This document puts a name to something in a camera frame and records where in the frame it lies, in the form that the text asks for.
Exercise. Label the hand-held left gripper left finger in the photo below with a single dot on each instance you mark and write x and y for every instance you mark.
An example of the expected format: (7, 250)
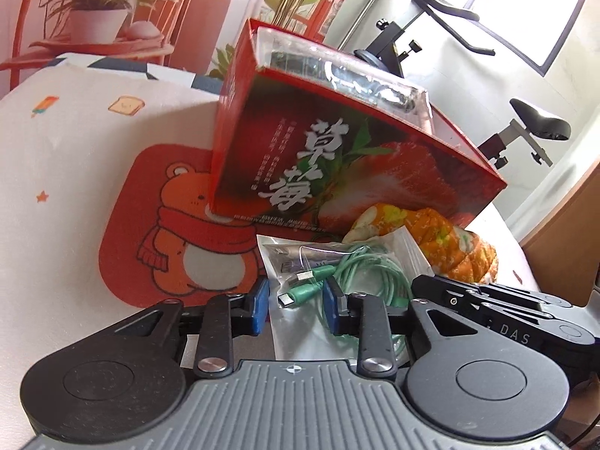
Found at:
(260, 307)

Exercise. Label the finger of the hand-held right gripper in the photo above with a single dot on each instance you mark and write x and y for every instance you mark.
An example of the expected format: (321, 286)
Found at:
(445, 293)

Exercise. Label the red strawberry print box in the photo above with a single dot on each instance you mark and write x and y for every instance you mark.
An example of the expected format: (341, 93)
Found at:
(281, 117)

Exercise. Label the orange yellow snack packet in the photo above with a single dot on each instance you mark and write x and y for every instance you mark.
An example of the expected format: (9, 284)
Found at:
(436, 234)

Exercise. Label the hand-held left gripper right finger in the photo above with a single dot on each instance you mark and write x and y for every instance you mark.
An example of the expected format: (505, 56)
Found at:
(330, 307)

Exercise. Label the window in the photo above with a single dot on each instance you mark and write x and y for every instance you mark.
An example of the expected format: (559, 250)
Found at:
(525, 9)

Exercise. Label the wooden panel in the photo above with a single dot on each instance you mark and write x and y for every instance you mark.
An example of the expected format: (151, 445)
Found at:
(572, 234)

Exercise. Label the black exercise bike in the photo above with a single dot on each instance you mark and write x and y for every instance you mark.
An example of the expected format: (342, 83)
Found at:
(539, 122)

